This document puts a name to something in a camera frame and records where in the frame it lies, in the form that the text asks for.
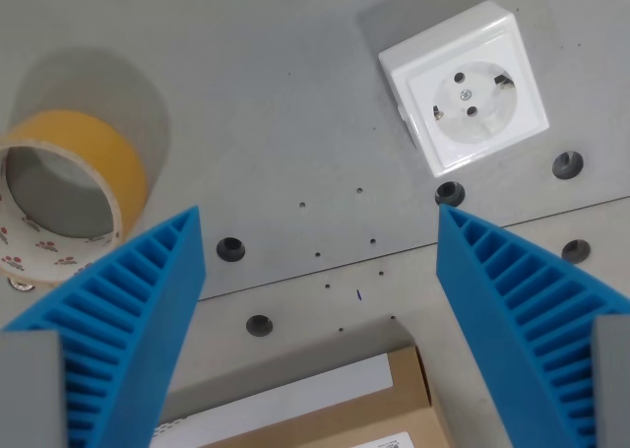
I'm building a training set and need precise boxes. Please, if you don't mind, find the brown cardboard box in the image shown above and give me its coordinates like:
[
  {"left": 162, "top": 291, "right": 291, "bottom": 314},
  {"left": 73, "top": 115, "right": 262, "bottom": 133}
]
[{"left": 150, "top": 346, "right": 455, "bottom": 448}]

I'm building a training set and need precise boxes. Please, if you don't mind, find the yellow packing tape roll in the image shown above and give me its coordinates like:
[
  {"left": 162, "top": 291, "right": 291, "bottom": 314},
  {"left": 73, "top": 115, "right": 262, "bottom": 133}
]
[{"left": 0, "top": 109, "right": 148, "bottom": 285}]

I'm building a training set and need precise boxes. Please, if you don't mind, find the white electrical socket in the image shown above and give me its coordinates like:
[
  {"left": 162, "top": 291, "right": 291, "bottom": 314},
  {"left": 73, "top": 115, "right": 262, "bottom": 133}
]
[{"left": 377, "top": 1, "right": 550, "bottom": 178}]

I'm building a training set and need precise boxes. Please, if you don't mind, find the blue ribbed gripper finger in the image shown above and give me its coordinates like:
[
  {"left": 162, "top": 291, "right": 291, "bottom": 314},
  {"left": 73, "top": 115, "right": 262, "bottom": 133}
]
[
  {"left": 435, "top": 203, "right": 630, "bottom": 448},
  {"left": 0, "top": 205, "right": 206, "bottom": 448}
]

